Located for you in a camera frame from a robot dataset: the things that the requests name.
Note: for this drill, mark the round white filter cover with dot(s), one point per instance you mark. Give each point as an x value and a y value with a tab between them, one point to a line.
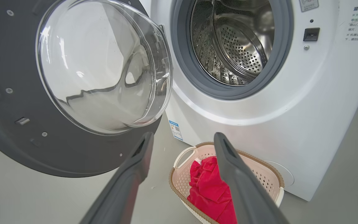
286	174

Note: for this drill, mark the white front-load washing machine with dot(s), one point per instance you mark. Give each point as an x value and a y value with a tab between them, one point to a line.
306	109

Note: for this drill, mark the steel perforated washer drum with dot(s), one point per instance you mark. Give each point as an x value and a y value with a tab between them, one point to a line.
238	46

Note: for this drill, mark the cream perforated laundry basket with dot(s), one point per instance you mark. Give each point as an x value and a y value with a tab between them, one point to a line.
266	177

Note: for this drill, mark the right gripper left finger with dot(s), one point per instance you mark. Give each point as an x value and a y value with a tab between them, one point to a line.
123	189

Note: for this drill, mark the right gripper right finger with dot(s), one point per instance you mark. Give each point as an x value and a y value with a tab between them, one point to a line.
247	189

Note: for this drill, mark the small white info sticker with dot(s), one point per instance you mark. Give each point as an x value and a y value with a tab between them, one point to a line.
309	4

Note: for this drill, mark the black door lock slot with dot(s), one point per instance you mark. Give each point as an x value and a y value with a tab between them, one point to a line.
311	34

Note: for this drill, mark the red garment with white trim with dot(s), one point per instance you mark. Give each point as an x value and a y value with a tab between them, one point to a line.
208	189

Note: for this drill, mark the grey rubber door gasket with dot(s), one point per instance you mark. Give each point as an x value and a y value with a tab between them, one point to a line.
182	62

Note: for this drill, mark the dark round glass washer door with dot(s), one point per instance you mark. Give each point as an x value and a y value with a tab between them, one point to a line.
11	62

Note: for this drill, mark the blue energy label sticker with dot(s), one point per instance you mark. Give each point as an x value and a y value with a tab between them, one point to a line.
176	130

